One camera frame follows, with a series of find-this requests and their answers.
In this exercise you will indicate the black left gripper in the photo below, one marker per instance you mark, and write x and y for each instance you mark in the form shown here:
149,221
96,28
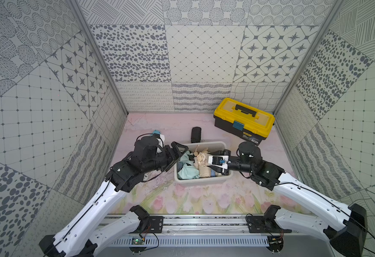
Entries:
169,154

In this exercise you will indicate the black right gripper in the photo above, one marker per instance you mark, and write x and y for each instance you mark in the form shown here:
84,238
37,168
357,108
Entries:
226,152

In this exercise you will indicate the mint green umbrella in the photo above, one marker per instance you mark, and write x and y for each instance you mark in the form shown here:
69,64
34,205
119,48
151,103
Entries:
186,169

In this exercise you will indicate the white plastic storage box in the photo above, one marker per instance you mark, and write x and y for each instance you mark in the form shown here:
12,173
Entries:
201,153

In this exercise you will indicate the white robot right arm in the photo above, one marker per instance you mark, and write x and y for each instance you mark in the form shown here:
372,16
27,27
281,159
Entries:
343,226

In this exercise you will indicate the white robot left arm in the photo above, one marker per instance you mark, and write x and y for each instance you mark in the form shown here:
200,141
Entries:
82,237

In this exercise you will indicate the yellow black tool box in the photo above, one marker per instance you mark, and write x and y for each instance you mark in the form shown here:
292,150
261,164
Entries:
243,121

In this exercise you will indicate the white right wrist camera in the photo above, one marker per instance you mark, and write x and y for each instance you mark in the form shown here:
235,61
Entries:
218,163

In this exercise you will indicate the aluminium rail with mounts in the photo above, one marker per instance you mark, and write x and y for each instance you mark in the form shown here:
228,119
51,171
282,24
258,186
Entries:
207,231

